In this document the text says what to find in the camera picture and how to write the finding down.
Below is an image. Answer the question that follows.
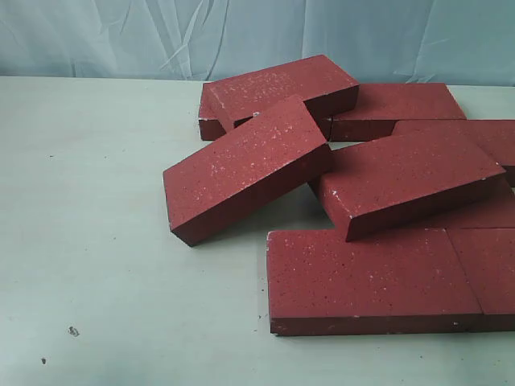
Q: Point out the red brick stacked top back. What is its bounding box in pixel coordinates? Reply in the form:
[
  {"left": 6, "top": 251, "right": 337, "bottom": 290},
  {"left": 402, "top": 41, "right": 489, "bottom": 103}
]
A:
[{"left": 203, "top": 55, "right": 360, "bottom": 132}]

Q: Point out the red brick front large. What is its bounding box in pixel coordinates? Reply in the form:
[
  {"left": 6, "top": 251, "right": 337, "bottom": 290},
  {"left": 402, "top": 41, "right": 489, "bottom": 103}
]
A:
[{"left": 266, "top": 229, "right": 482, "bottom": 336}]

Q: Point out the white backdrop curtain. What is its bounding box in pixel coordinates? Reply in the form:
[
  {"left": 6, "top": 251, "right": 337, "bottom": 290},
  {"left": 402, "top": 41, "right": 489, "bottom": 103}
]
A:
[{"left": 1, "top": 1, "right": 514, "bottom": 86}]

